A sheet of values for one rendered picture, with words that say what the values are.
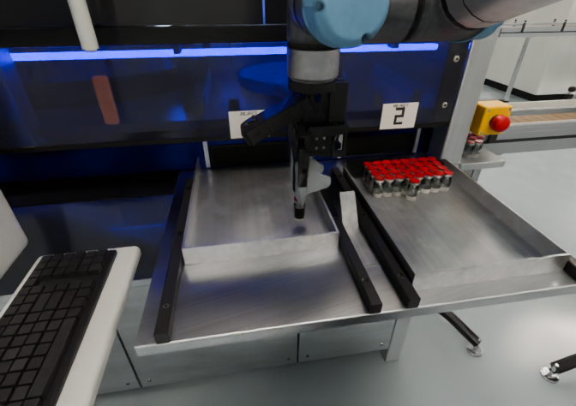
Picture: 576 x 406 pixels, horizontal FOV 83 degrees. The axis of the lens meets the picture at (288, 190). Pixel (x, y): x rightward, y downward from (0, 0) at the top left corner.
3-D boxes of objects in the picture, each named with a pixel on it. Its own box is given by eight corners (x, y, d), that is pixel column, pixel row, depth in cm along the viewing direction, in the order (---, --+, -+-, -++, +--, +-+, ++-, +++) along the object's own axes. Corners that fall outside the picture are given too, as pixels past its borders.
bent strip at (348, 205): (336, 217, 65) (339, 191, 62) (351, 215, 65) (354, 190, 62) (362, 267, 53) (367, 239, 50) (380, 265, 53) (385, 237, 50)
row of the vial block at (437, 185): (369, 194, 72) (372, 175, 69) (444, 187, 74) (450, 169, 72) (374, 199, 70) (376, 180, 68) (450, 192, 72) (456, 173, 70)
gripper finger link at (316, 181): (332, 210, 56) (334, 159, 52) (297, 213, 55) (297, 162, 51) (327, 201, 59) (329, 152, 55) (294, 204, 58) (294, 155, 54)
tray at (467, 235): (342, 180, 77) (344, 166, 76) (443, 171, 81) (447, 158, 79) (410, 290, 49) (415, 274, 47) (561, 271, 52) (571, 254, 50)
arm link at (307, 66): (291, 51, 42) (282, 44, 49) (291, 87, 44) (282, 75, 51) (347, 50, 43) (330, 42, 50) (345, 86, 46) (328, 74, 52)
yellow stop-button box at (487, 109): (459, 126, 86) (467, 98, 82) (484, 124, 87) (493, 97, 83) (478, 136, 80) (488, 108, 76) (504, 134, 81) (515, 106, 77)
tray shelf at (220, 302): (180, 177, 82) (179, 170, 81) (435, 158, 92) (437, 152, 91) (135, 356, 42) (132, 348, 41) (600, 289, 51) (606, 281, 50)
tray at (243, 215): (199, 169, 82) (197, 156, 80) (300, 162, 86) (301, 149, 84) (184, 265, 53) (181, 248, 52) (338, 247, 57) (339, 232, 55)
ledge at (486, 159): (431, 148, 97) (433, 143, 96) (471, 146, 99) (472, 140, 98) (459, 170, 85) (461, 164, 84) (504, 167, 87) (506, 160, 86)
